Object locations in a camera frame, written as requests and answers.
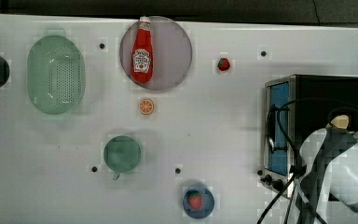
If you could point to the loose strawberry toy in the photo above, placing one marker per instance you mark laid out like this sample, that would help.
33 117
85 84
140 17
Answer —
223 64

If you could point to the green plastic colander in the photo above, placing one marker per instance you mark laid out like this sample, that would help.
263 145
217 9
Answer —
55 73

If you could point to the red ketchup bottle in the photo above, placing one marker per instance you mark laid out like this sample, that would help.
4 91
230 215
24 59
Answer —
142 52

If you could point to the black toaster oven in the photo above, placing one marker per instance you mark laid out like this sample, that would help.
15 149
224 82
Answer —
295 107

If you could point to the blue bowl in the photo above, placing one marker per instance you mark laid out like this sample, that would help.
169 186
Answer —
208 202

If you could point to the strawberry in blue bowl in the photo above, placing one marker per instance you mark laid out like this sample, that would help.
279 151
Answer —
194 200

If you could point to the grey round plate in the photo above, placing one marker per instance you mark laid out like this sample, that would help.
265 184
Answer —
172 52

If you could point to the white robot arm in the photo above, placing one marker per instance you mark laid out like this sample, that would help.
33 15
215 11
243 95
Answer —
331 159

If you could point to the orange slice toy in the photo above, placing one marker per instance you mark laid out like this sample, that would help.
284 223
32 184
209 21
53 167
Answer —
146 106

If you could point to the green measuring cup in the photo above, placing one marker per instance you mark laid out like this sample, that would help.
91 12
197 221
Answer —
122 154

